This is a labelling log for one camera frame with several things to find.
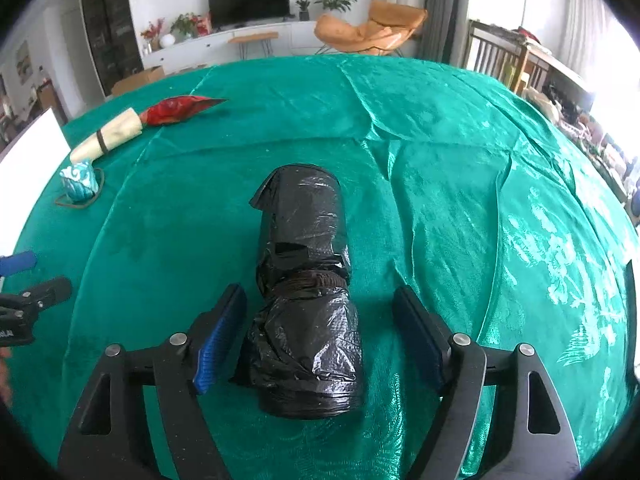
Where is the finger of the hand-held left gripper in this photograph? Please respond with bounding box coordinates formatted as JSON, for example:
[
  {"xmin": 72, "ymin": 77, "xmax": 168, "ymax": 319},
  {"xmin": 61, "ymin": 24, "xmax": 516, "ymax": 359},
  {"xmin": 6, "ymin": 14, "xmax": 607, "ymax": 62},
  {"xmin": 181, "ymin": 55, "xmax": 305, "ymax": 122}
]
[
  {"xmin": 20, "ymin": 276, "xmax": 73, "ymax": 311},
  {"xmin": 0, "ymin": 251, "xmax": 38, "ymax": 277}
]

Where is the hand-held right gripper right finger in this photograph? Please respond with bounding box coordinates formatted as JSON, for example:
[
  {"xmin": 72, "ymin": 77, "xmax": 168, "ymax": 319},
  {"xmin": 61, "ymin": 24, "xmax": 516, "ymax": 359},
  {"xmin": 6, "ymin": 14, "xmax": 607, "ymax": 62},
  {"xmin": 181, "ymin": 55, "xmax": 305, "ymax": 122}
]
[{"xmin": 392, "ymin": 286, "xmax": 583, "ymax": 480}]

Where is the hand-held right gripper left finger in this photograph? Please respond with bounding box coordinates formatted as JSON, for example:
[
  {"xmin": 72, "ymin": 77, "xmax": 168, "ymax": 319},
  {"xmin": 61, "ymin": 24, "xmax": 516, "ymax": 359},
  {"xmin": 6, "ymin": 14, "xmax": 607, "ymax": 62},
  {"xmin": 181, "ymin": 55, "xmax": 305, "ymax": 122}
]
[{"xmin": 57, "ymin": 283, "xmax": 248, "ymax": 480}]

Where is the black garbage bag roll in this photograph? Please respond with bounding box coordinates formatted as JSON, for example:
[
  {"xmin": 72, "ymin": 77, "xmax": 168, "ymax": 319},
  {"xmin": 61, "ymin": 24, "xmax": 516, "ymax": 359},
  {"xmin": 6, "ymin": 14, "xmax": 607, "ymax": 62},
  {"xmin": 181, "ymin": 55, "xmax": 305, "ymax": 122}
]
[{"xmin": 230, "ymin": 164, "xmax": 366, "ymax": 418}]

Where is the person's left hand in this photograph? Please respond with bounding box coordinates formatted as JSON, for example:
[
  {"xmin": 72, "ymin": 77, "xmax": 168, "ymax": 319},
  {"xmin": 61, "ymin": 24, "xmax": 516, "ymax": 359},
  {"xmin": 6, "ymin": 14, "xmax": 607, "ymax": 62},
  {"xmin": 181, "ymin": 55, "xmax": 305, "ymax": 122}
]
[{"xmin": 0, "ymin": 347, "xmax": 13, "ymax": 406}]

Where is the teal patterned pouch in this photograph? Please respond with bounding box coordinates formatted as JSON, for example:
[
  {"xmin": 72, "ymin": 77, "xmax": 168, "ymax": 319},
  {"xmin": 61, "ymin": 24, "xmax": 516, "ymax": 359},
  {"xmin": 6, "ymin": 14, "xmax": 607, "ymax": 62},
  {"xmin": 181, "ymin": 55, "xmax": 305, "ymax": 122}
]
[{"xmin": 54, "ymin": 167, "xmax": 106, "ymax": 209}]

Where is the white board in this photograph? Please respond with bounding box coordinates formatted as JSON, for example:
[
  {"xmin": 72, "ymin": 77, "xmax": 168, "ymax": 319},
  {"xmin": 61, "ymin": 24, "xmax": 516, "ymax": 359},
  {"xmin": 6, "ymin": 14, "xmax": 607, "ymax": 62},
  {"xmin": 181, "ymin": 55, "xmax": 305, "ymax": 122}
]
[{"xmin": 0, "ymin": 108, "xmax": 72, "ymax": 258}]

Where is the teal patterned cloth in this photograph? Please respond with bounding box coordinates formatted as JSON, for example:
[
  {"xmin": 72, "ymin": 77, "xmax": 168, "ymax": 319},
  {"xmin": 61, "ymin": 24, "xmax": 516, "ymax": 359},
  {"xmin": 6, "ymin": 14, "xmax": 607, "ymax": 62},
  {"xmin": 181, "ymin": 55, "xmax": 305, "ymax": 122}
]
[{"xmin": 59, "ymin": 158, "xmax": 100, "ymax": 204}]

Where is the green tablecloth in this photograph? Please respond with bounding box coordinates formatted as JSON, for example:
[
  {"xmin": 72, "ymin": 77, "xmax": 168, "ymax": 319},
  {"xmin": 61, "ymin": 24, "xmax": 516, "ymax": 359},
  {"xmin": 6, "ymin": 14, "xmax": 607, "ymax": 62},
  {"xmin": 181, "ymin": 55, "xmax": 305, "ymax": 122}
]
[{"xmin": 0, "ymin": 55, "xmax": 640, "ymax": 480}]

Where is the cream cloth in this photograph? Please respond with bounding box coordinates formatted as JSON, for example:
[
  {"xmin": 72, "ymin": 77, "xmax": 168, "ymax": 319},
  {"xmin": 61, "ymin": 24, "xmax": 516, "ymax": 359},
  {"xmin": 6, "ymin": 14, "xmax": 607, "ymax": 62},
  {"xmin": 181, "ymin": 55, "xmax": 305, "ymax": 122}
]
[{"xmin": 70, "ymin": 107, "xmax": 145, "ymax": 163}]

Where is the red foil bag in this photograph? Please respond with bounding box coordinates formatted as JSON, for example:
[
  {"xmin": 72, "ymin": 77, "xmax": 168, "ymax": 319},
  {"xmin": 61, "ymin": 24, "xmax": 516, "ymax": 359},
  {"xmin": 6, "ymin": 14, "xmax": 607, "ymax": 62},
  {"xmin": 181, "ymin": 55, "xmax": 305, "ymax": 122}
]
[{"xmin": 140, "ymin": 95, "xmax": 228, "ymax": 126}]

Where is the cardboard box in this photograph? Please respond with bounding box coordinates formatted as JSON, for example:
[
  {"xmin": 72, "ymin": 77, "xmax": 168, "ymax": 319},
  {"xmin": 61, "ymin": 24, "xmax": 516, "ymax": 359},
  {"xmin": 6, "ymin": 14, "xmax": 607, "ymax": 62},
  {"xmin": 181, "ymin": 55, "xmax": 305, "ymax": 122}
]
[{"xmin": 111, "ymin": 66, "xmax": 166, "ymax": 96}]

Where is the black display cabinet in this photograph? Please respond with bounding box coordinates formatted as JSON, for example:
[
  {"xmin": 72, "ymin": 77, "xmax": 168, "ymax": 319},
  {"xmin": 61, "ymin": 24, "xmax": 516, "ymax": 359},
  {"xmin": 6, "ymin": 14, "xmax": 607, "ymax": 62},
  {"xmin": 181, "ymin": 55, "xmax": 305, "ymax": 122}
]
[{"xmin": 79, "ymin": 0, "xmax": 144, "ymax": 96}]

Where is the red flower bouquet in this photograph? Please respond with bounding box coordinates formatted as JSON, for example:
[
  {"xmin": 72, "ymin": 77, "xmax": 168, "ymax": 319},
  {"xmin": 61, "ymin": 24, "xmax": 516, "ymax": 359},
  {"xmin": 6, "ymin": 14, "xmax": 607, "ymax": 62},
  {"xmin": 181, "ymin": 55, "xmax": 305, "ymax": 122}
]
[{"xmin": 140, "ymin": 18, "xmax": 166, "ymax": 53}]

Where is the white television cabinet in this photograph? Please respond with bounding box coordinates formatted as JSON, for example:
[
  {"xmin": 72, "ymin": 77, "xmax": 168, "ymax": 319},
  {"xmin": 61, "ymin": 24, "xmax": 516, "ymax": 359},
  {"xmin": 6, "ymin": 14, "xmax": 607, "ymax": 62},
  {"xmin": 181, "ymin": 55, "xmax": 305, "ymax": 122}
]
[{"xmin": 145, "ymin": 20, "xmax": 331, "ymax": 73}]

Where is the cluttered wooden table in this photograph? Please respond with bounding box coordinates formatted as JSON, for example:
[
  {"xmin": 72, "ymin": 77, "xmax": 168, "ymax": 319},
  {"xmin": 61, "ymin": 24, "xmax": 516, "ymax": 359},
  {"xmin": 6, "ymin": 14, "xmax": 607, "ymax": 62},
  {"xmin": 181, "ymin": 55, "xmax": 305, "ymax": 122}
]
[{"xmin": 520, "ymin": 27, "xmax": 640, "ymax": 221}]

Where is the wooden chair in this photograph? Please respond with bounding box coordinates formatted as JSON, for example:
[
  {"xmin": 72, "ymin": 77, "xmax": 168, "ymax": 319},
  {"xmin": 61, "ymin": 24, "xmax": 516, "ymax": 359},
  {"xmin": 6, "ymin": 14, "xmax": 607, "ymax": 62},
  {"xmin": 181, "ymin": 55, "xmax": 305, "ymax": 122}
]
[{"xmin": 462, "ymin": 19, "xmax": 531, "ymax": 93}]

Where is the bushy green plant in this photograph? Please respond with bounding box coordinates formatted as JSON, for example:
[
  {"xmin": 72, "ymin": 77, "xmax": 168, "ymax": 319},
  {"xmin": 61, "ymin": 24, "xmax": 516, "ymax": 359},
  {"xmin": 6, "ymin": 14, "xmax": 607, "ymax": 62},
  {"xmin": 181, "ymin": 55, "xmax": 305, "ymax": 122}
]
[{"xmin": 170, "ymin": 12, "xmax": 201, "ymax": 41}]

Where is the orange lounge chair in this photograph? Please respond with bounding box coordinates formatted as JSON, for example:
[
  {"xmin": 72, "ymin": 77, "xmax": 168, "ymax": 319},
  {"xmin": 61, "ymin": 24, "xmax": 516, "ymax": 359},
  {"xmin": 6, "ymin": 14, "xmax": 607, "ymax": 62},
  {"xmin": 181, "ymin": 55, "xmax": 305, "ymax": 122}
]
[{"xmin": 314, "ymin": 0, "xmax": 428, "ymax": 57}]

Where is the wooden bench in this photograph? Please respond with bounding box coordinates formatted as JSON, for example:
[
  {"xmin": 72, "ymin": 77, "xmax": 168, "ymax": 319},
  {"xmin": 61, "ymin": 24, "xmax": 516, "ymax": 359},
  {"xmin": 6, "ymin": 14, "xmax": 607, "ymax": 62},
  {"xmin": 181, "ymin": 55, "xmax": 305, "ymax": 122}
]
[{"xmin": 228, "ymin": 31, "xmax": 279, "ymax": 58}]

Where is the grey curtain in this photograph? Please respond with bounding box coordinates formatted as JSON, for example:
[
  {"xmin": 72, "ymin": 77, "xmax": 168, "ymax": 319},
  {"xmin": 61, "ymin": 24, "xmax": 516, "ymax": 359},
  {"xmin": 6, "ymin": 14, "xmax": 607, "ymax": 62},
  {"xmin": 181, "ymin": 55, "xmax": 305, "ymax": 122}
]
[{"xmin": 417, "ymin": 0, "xmax": 463, "ymax": 63}]

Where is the black television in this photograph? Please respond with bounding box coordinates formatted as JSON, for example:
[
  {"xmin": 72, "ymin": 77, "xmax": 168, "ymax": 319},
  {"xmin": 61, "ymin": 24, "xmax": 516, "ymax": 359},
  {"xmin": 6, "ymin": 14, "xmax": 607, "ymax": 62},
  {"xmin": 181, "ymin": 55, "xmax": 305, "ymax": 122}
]
[{"xmin": 207, "ymin": 0, "xmax": 291, "ymax": 29}]

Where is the white sheer curtain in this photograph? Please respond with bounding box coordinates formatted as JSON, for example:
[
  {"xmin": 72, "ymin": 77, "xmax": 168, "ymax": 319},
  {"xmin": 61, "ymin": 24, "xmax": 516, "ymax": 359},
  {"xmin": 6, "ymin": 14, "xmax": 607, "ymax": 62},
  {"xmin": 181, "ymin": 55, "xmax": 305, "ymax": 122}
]
[{"xmin": 560, "ymin": 0, "xmax": 616, "ymax": 81}]

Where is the brown cord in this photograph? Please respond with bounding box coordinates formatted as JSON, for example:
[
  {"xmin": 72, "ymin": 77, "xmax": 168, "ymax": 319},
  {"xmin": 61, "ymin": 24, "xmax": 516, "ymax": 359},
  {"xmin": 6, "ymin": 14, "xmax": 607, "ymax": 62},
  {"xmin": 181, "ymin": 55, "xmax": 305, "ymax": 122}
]
[{"xmin": 265, "ymin": 269, "xmax": 351, "ymax": 291}]

